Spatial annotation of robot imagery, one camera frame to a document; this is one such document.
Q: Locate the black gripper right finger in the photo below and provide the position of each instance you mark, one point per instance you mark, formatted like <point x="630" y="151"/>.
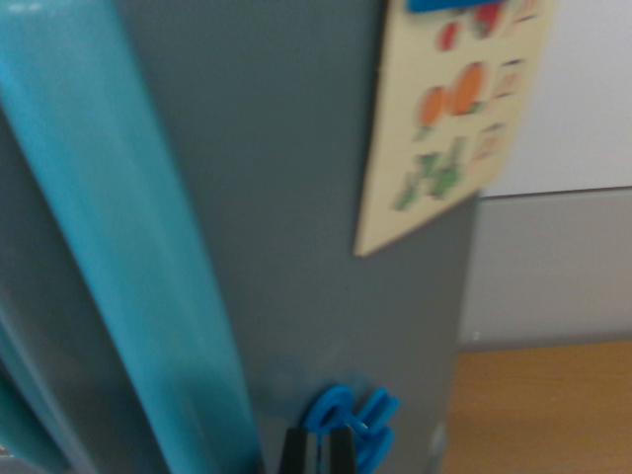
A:
<point x="343" y="454"/>

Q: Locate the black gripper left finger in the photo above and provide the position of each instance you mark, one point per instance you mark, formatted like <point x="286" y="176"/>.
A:
<point x="295" y="454"/>

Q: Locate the cream grocery list card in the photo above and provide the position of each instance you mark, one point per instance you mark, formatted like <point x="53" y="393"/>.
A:
<point x="395" y="217"/>

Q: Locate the blue plastic clip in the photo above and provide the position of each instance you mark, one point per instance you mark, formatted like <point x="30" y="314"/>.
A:
<point x="444" y="4"/>
<point x="331" y="401"/>

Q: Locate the grey toy refrigerator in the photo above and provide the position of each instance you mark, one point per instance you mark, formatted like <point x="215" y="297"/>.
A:
<point x="296" y="197"/>

